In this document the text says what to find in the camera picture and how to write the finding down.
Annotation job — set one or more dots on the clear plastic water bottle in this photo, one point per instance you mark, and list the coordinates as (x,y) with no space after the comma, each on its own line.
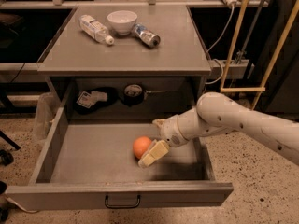
(95,29)

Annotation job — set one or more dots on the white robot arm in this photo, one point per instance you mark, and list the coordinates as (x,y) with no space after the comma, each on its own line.
(216,114)

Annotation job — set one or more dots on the black drawer handle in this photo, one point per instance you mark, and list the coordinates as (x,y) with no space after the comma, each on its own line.
(122,202)

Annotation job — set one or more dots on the white ceramic bowl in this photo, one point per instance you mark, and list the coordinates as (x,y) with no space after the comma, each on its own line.
(122,21)

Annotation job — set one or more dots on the clear plastic bag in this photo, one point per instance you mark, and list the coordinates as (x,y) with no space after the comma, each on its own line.
(47,107)

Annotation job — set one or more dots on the open grey top drawer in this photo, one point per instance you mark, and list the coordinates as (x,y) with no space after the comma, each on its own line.
(84,160)

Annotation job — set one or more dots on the grey cabinet with counter top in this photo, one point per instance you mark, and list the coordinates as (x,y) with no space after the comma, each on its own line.
(173,72)

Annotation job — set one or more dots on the crushed silver drink can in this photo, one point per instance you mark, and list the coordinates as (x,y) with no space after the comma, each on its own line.
(146,36)

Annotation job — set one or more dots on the black round tape roll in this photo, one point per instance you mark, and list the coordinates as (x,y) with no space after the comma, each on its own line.
(133,94)

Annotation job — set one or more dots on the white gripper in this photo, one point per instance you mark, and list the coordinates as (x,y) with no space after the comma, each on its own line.
(170,131)

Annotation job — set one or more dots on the orange fruit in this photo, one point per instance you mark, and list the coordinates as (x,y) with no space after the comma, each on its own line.
(140,146)

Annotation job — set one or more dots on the yellow wooden frame stand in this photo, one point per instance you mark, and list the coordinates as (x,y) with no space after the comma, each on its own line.
(267,53)

